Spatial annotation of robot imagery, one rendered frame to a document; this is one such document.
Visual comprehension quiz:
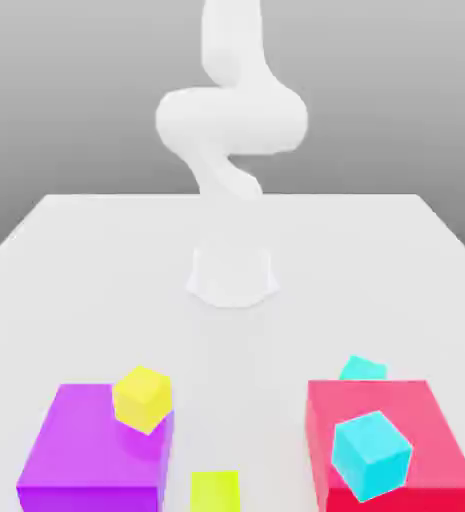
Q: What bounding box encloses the small turquoise cube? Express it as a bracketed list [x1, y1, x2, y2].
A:
[338, 354, 389, 382]

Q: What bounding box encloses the small lime yellow cube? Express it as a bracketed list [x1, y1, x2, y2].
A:
[190, 470, 241, 512]

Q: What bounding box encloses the small cyan cube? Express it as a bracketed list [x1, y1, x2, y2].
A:
[330, 409, 414, 504]

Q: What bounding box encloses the large purple box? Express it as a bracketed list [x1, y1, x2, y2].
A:
[15, 382, 176, 512]

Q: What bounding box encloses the large red box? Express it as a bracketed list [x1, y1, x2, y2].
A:
[306, 379, 465, 512]

